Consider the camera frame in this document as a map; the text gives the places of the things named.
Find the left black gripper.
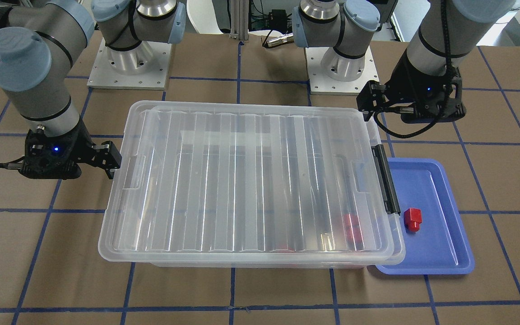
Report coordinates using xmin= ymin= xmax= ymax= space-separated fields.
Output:
xmin=357 ymin=50 xmax=427 ymax=122

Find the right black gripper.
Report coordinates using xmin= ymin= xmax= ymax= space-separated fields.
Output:
xmin=59 ymin=117 xmax=122 ymax=180

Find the clear plastic box lid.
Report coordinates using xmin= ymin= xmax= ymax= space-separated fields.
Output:
xmin=97 ymin=101 xmax=405 ymax=265

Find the red block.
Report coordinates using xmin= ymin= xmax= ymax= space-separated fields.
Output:
xmin=343 ymin=214 xmax=363 ymax=245
xmin=404 ymin=208 xmax=423 ymax=234

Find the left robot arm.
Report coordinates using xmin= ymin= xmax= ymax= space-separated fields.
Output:
xmin=291 ymin=0 xmax=515 ymax=124

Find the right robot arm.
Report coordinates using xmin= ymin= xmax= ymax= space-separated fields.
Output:
xmin=0 ymin=0 xmax=187 ymax=180

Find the clear plastic storage box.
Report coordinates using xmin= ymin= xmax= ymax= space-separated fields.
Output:
xmin=143 ymin=257 xmax=391 ymax=270

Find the blue plastic tray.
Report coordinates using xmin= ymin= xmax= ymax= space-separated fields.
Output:
xmin=377 ymin=157 xmax=475 ymax=275

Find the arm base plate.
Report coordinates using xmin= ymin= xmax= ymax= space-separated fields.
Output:
xmin=305 ymin=47 xmax=380 ymax=95
xmin=87 ymin=41 xmax=173 ymax=91

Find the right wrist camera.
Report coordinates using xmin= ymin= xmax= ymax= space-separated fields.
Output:
xmin=0 ymin=128 xmax=81 ymax=180

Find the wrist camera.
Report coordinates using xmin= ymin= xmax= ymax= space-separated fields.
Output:
xmin=0 ymin=128 xmax=81 ymax=180
xmin=401 ymin=67 xmax=466 ymax=139

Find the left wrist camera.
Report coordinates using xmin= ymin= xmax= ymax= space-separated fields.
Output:
xmin=401 ymin=67 xmax=466 ymax=139

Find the black box latch handle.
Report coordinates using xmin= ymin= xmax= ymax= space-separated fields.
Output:
xmin=371 ymin=144 xmax=402 ymax=215

